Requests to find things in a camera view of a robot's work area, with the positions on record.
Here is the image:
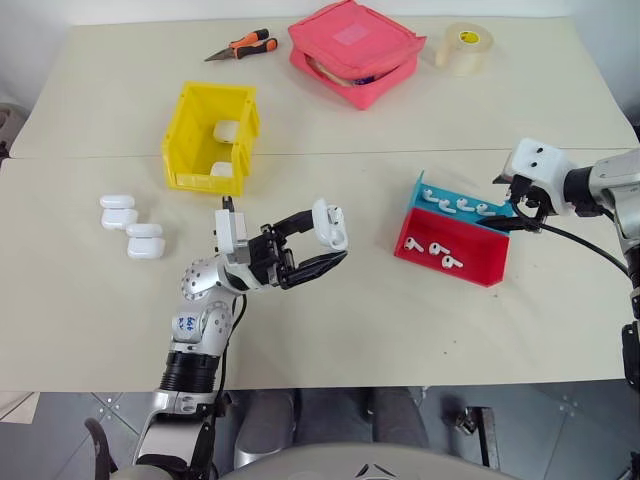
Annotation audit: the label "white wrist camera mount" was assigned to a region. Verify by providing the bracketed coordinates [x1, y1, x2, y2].
[491, 137, 574, 217]
[213, 195, 250, 267]

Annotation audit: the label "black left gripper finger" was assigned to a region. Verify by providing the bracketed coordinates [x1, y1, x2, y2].
[271, 208, 318, 241]
[289, 250, 349, 289]

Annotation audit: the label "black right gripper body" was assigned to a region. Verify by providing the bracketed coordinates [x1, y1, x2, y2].
[505, 176, 552, 232]

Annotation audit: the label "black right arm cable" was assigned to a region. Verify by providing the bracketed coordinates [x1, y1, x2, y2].
[513, 199, 632, 275]

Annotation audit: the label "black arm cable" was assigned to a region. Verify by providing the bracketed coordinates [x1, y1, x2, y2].
[513, 199, 632, 275]
[197, 294, 250, 451]

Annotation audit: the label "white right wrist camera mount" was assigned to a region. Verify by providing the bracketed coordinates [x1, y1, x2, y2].
[491, 137, 574, 217]

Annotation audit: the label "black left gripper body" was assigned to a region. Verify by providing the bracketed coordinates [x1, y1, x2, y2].
[247, 224, 297, 291]

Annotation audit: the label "metal floor stand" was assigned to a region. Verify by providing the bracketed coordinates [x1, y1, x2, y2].
[451, 406, 497, 467]

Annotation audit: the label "clear packing tape roll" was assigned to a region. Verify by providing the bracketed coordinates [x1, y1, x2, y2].
[434, 21, 498, 78]

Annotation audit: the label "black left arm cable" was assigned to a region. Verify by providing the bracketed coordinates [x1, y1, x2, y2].
[197, 294, 250, 451]

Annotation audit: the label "orange black pliers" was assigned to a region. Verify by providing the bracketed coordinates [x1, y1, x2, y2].
[203, 28, 280, 64]

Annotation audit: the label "black curved chair part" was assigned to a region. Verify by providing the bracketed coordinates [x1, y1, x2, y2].
[83, 416, 120, 477]

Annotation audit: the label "blue and red earbud tray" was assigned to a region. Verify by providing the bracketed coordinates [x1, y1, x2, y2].
[393, 169, 512, 290]

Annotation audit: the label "pink fabric zip pouch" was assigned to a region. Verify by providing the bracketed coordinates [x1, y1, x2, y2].
[287, 0, 428, 112]

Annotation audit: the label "yellow plastic bin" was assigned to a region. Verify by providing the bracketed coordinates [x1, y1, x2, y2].
[160, 80, 262, 196]

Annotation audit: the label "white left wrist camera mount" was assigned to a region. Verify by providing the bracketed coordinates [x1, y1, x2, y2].
[213, 195, 250, 267]

